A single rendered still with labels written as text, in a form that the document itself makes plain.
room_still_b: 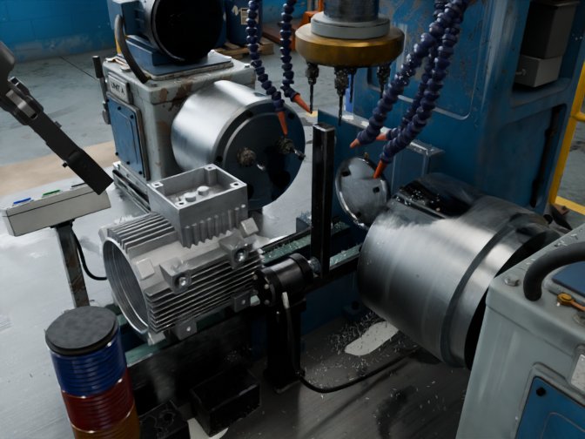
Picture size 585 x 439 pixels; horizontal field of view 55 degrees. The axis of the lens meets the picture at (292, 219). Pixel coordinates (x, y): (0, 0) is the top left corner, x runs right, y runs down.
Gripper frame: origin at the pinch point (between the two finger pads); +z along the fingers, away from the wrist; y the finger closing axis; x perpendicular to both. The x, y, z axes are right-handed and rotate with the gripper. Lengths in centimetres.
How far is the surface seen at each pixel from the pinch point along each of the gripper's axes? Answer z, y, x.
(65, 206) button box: 12.3, 16.1, 7.0
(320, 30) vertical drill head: 7.0, -6.4, -40.8
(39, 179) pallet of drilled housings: 110, 227, 20
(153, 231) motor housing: 11.0, -8.2, -0.3
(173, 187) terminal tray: 12.6, -1.5, -7.4
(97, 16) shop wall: 173, 540, -126
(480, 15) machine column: 19, -18, -63
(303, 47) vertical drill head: 8.0, -5.1, -37.4
